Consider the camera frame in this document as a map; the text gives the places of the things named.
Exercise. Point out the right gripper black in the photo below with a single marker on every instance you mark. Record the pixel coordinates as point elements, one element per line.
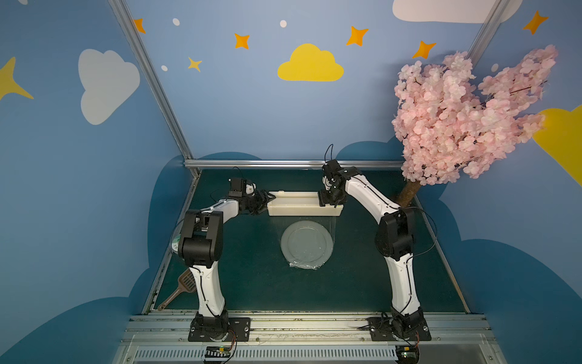
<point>330,196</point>

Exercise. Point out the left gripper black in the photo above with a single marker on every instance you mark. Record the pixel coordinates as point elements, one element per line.
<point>259,201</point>

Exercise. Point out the cream plastic wrap dispenser box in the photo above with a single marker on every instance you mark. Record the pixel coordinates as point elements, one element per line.
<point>287,203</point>

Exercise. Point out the clear plastic wrap sheet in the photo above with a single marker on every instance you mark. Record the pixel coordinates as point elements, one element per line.
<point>283,222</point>

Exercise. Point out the grey round plate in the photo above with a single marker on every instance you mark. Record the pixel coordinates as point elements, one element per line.
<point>306,245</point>

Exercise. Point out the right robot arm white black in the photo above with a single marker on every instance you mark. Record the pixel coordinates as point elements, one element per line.
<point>394,240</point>

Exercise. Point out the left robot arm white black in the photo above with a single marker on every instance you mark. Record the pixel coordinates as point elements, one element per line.
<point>201,245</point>

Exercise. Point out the horizontal aluminium back bar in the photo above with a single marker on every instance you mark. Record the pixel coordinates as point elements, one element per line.
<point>288,164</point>

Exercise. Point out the brown slotted spatula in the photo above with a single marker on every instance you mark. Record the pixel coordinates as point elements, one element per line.
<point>185,284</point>

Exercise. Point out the pink blossom artificial tree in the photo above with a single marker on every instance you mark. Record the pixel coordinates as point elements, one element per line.
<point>450,126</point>

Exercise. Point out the left small circuit board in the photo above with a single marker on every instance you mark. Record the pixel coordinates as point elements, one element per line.
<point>216,354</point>

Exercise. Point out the small circuit board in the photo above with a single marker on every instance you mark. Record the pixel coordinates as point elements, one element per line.
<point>216,354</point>
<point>407,355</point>

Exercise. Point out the right small circuit board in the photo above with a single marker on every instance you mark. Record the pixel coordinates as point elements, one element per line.
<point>407,355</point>

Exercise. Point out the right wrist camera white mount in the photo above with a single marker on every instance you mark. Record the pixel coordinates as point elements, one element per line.
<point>326,183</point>

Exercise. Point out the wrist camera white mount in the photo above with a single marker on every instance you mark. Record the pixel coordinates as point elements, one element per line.
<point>249,187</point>
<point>326,183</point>

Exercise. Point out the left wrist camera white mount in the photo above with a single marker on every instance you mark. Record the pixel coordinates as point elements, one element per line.
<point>249,187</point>

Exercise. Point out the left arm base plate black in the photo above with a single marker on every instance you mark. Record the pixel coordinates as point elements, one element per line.
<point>221,329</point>

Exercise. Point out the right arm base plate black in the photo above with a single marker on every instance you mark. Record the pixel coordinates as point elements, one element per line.
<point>398,329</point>

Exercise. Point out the aluminium rail frame front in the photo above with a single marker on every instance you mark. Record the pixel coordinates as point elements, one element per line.
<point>308,337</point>

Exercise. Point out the left aluminium corner post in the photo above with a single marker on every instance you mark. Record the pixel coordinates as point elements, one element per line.
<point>123,16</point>

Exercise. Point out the aluminium corner post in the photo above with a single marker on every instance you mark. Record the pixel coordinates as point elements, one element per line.
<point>487,30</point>
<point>123,16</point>

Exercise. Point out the right aluminium corner post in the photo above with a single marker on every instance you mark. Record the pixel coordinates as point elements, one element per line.
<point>487,30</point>

